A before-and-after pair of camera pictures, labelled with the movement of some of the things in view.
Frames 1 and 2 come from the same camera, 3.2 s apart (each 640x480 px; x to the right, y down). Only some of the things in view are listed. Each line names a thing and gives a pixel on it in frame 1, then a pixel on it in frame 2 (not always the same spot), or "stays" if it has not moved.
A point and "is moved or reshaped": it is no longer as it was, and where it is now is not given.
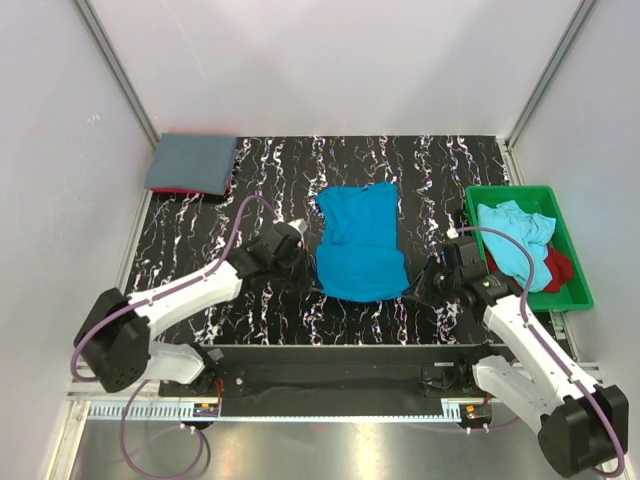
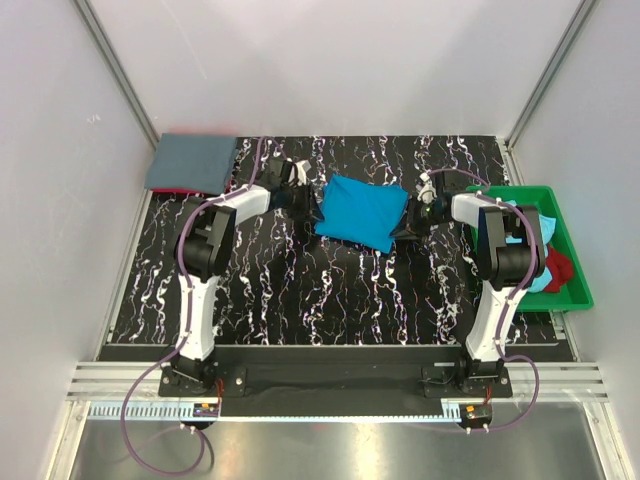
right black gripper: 421,289 → 409,226
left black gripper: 308,277 → 309,208
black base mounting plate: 338,373 stays
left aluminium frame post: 105,48 stays
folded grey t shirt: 195,163 stays
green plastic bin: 539,199 stays
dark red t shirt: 558,262 stays
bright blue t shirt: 359,257 is moved or reshaped
